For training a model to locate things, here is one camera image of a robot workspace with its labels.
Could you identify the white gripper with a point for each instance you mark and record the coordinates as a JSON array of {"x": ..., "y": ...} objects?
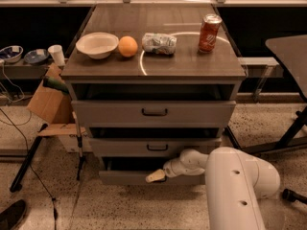
[{"x": 170, "y": 170}]

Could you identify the grey bottom drawer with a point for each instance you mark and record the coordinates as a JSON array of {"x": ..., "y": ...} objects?
[{"x": 133, "y": 171}]

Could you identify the grey drawer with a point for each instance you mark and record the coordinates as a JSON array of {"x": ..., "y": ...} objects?
[
  {"x": 153, "y": 113},
  {"x": 133, "y": 171},
  {"x": 150, "y": 147}
]

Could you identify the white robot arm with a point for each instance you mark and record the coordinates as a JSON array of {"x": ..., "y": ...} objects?
[{"x": 234, "y": 181}]

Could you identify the grey middle drawer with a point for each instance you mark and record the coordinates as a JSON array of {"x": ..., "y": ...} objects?
[{"x": 150, "y": 147}]

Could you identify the grey top drawer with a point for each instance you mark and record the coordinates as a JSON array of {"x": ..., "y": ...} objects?
[{"x": 153, "y": 113}]

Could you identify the grey drawer cabinet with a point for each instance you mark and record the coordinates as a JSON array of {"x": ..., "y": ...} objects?
[{"x": 187, "y": 75}]

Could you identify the black stand leg right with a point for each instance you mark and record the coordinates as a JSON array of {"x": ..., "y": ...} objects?
[{"x": 228, "y": 132}]

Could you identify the thin tripod pole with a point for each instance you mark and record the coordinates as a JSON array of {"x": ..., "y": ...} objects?
[{"x": 80, "y": 146}]

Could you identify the brown cardboard box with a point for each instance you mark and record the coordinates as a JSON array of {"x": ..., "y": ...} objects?
[{"x": 55, "y": 109}]

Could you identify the crumpled chip bag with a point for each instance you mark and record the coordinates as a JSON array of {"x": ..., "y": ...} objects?
[{"x": 160, "y": 44}]

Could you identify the orange fruit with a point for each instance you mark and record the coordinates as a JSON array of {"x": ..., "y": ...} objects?
[{"x": 127, "y": 46}]

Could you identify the white bowl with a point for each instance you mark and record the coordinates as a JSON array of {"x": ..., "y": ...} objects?
[{"x": 97, "y": 45}]

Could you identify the black tripod leg left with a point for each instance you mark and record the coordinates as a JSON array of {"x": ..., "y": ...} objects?
[{"x": 16, "y": 184}]

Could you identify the black shoe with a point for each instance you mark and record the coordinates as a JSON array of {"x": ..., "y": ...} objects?
[{"x": 10, "y": 217}]

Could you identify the red soda can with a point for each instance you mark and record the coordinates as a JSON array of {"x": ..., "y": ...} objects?
[{"x": 209, "y": 28}]

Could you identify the white paper cup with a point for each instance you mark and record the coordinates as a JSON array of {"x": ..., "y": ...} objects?
[{"x": 57, "y": 55}]

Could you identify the blue patterned bowl right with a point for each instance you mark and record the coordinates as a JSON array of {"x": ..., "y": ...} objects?
[{"x": 37, "y": 57}]

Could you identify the blue patterned bowl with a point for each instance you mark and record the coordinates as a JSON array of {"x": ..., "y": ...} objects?
[
  {"x": 37, "y": 57},
  {"x": 11, "y": 54}
]

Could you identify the blue patterned bowl left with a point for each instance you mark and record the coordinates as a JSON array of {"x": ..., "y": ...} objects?
[{"x": 11, "y": 54}]

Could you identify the green handled tool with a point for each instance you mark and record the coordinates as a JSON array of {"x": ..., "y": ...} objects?
[{"x": 55, "y": 84}]

